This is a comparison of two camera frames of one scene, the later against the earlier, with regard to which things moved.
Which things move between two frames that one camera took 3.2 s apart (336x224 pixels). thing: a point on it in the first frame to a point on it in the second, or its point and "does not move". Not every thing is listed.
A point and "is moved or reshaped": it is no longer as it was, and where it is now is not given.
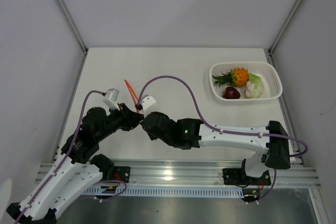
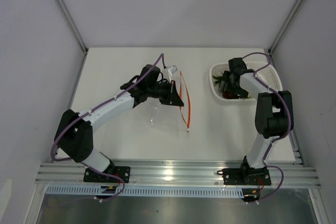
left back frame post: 64,10 does not move
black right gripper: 151,137 to 240,92
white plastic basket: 270,73 does not move
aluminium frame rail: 197,173 does not move
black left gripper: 130,118 to 172,97
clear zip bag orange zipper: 133,95 is moved or reshaped
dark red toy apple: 231,93 does not move
